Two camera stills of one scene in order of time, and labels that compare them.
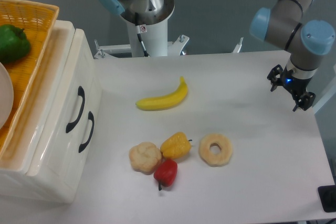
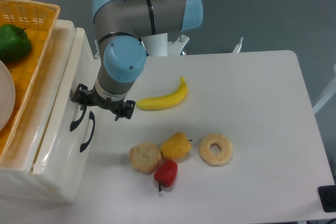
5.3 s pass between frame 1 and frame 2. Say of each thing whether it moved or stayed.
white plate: stayed
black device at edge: stayed
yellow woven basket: stayed
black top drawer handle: moved
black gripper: moved
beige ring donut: stayed
